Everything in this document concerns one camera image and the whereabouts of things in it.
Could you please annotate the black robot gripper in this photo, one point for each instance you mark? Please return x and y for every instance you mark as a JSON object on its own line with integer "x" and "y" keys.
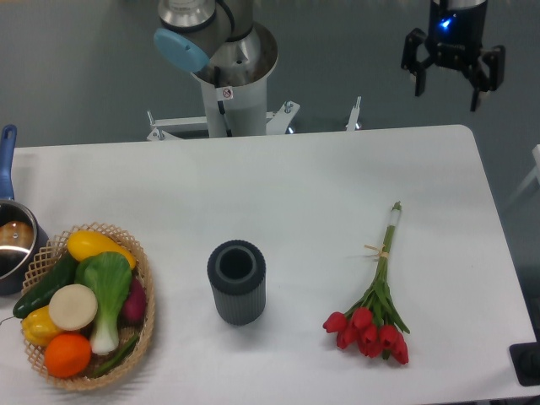
{"x": 454, "y": 41}

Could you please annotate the red tulip bouquet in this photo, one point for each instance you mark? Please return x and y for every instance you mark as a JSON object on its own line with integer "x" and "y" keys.
{"x": 373, "y": 322}

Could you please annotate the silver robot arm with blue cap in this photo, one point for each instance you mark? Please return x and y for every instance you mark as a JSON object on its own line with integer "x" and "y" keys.
{"x": 221, "y": 44}

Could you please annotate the white object at right edge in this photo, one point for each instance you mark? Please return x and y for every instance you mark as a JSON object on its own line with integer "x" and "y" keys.
{"x": 528, "y": 186}

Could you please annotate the dark grey ribbed vase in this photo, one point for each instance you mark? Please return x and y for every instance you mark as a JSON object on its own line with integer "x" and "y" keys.
{"x": 236, "y": 271}

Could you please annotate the black device at table corner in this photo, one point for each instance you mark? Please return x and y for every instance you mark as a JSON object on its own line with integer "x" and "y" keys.
{"x": 525, "y": 359}

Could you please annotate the green bok choy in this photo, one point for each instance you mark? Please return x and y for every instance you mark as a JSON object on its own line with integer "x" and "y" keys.
{"x": 108, "y": 275}

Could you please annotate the yellow squash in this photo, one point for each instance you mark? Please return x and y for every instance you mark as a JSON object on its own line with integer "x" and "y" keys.
{"x": 83, "y": 244}

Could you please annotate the green bean pod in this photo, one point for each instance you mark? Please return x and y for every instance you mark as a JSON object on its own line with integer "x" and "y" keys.
{"x": 117, "y": 358}

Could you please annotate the woven wicker basket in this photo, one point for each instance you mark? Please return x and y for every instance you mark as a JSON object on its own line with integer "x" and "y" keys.
{"x": 44, "y": 260}

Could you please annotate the green cucumber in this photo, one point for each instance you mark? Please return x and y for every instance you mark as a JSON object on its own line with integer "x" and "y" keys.
{"x": 60, "y": 275}

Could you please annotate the orange fruit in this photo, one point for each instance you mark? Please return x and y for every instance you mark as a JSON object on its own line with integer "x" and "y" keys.
{"x": 67, "y": 355}

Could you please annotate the yellow bell pepper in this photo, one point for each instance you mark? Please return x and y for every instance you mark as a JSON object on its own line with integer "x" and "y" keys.
{"x": 38, "y": 327}

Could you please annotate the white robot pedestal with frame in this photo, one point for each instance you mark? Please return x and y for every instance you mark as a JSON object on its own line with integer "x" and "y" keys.
{"x": 229, "y": 112}

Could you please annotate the blue saucepan with handle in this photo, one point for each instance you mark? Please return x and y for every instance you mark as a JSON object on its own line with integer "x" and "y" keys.
{"x": 21, "y": 235}

